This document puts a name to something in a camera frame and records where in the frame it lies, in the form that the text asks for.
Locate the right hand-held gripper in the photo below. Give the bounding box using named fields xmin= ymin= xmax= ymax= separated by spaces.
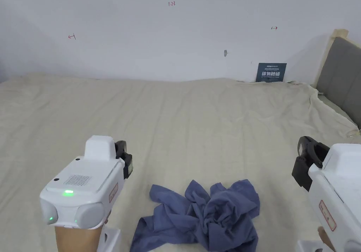
xmin=292 ymin=136 xmax=361 ymax=252

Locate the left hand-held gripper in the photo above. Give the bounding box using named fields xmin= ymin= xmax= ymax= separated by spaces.
xmin=39 ymin=135 xmax=133 ymax=252

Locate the person's left hand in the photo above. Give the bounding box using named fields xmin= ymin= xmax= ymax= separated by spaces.
xmin=54 ymin=217 xmax=110 ymax=252

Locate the person's right hand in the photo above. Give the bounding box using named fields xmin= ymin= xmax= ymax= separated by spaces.
xmin=317 ymin=226 xmax=330 ymax=252

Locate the grey padded headboard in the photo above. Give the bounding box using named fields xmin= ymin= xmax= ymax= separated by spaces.
xmin=315 ymin=29 xmax=361 ymax=132

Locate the bed with beige sheet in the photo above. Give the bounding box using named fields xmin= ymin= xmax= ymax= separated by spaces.
xmin=0 ymin=71 xmax=361 ymax=252

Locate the dark blue shirt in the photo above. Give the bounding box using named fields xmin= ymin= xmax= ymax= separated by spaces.
xmin=130 ymin=179 xmax=261 ymax=252

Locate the dark blue sign card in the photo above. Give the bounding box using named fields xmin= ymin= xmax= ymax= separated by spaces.
xmin=255 ymin=63 xmax=288 ymax=83

